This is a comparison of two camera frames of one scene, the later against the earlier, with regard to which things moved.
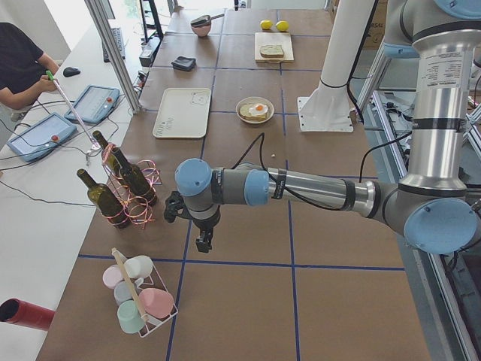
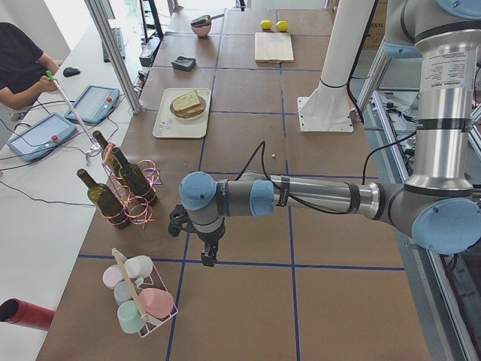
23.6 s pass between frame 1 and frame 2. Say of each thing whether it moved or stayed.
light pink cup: stayed
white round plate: moved
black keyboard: stayed
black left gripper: moved
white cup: stayed
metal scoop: stayed
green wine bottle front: stayed
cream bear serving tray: stayed
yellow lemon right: stayed
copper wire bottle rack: stayed
